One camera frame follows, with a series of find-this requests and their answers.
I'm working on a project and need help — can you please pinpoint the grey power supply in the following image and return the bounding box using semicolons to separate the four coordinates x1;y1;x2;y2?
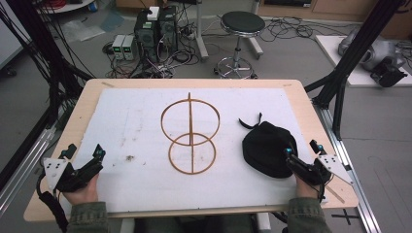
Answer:
122;34;137;61
111;34;126;61

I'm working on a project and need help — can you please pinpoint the white box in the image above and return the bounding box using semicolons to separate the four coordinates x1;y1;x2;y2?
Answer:
147;6;160;21

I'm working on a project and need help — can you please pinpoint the white table leg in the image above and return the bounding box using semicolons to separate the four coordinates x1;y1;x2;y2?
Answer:
194;0;211;62

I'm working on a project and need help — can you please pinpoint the black device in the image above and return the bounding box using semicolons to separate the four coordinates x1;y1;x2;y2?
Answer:
369;57;409;88

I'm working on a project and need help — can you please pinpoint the black round stool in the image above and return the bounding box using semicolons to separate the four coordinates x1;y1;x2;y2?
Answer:
213;11;267;81

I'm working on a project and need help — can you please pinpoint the person's right hand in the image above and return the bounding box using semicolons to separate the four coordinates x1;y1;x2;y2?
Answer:
294;174;321;200

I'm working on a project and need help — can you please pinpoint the black computer tower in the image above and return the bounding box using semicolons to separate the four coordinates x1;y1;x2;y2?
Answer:
157;5;180;53
133;9;160;63

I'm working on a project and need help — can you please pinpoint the black metal frame post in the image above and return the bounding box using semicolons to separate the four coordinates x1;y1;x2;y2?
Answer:
304;0;412;141
6;0;95;130

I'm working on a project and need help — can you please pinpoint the black cloth bag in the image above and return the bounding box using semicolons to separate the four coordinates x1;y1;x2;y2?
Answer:
238;112;299;180

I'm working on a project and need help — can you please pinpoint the silver rounded device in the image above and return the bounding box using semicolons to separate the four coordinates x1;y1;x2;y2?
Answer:
337;26;406;73

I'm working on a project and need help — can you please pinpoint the wooden double-ring stand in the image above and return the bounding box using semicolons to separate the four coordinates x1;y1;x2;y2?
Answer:
160;91;222;176

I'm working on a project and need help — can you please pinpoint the white foam mat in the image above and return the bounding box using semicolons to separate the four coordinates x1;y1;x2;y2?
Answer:
68;87;328;214

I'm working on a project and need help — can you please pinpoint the clear plastic sheet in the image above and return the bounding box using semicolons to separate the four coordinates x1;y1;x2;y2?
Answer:
60;18;106;43

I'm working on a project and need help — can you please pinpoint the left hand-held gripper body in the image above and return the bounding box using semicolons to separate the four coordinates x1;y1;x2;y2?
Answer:
43;157;105;192

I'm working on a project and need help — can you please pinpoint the white floor board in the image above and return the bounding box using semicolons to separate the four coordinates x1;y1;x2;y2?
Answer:
315;34;412;88

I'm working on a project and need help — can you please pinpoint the aluminium rail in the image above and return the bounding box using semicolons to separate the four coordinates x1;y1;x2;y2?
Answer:
312;98;383;233
0;106;74;216

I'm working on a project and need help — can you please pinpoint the person's left hand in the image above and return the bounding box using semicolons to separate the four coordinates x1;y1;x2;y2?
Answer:
62;174;100;206

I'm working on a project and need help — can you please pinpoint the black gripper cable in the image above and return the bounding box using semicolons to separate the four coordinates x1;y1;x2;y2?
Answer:
35;171;71;233
316;176;334;205

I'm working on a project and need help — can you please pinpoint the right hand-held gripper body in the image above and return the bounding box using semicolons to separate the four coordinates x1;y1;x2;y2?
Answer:
286;153;355;187

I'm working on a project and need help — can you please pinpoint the tangle of black floor cables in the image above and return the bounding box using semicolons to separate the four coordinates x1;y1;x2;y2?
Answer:
257;15;353;44

